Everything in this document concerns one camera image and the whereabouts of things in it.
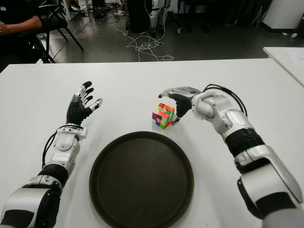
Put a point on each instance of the black folding chair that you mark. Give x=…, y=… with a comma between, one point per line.
x=57, y=22

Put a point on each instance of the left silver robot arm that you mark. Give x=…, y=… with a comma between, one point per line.
x=64, y=142

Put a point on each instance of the multicoloured Rubik's cube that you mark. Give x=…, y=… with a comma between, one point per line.
x=162, y=116

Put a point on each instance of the dark brown round plate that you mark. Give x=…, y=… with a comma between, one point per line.
x=142, y=180

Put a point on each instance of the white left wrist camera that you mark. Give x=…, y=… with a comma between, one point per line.
x=83, y=134

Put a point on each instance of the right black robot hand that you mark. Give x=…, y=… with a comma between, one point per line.
x=183, y=104

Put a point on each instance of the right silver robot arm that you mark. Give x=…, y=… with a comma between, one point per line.
x=247, y=140

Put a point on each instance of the small white floor object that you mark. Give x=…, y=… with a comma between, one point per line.
x=293, y=35

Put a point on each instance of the white cabinet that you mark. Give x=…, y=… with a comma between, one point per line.
x=282, y=12

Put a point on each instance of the bare person hand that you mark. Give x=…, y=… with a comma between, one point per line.
x=3, y=28

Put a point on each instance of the black equipment case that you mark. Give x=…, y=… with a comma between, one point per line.
x=139, y=16

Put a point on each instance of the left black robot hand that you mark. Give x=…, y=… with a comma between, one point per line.
x=75, y=112

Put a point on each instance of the white silver humanoid robot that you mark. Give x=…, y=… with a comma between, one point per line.
x=154, y=19

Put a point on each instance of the seated person in black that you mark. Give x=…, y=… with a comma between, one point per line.
x=19, y=9

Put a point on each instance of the white side table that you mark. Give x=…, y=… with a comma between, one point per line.
x=289, y=61

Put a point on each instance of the bare person forearm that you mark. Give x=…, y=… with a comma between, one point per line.
x=23, y=25

